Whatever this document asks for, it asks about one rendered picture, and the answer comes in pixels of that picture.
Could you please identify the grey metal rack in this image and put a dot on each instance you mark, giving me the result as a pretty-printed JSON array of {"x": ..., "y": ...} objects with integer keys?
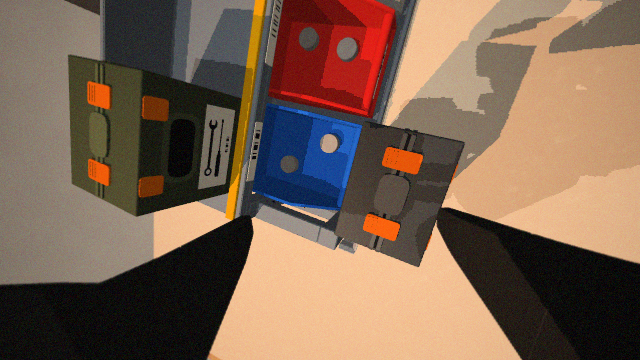
[{"x": 206, "y": 43}]

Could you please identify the blue bin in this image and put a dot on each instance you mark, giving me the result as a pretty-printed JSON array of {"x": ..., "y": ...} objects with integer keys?
[{"x": 321, "y": 178}]

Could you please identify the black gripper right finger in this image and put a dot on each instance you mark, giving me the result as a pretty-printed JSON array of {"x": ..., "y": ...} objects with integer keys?
[{"x": 552, "y": 300}]

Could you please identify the red open bin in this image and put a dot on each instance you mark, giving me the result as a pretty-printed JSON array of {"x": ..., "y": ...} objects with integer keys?
[{"x": 319, "y": 78}]

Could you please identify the yellow flat bar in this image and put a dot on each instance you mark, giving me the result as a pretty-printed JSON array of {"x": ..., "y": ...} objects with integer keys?
[{"x": 246, "y": 104}]

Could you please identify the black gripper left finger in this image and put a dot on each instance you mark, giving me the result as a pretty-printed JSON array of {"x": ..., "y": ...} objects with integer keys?
[{"x": 169, "y": 308}]

